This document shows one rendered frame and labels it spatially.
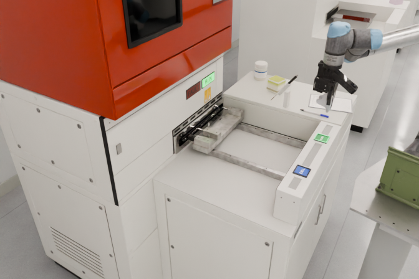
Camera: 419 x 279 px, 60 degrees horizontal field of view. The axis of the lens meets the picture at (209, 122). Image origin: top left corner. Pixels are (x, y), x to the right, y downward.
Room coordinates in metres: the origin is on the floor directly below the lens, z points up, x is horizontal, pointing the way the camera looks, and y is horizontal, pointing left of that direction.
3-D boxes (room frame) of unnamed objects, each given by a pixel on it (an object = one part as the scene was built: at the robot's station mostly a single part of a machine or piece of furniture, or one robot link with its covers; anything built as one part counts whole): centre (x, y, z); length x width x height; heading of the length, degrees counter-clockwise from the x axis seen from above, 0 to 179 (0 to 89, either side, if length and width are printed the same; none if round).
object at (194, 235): (1.46, -0.27, 0.41); 0.97 x 0.64 x 0.82; 149
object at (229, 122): (1.52, -0.05, 0.87); 0.36 x 0.08 x 0.03; 149
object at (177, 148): (1.54, 0.04, 0.89); 0.44 x 0.02 x 0.10; 149
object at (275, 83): (1.77, -0.36, 1.00); 0.07 x 0.07 x 0.07; 44
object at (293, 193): (1.20, -0.42, 0.89); 0.55 x 0.09 x 0.14; 149
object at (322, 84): (1.32, -0.47, 1.25); 0.09 x 0.08 x 0.12; 59
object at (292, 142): (1.54, -0.27, 0.84); 0.50 x 0.02 x 0.03; 59
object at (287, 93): (1.60, -0.36, 1.03); 0.06 x 0.04 x 0.13; 59
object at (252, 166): (1.31, -0.13, 0.84); 0.50 x 0.02 x 0.03; 59
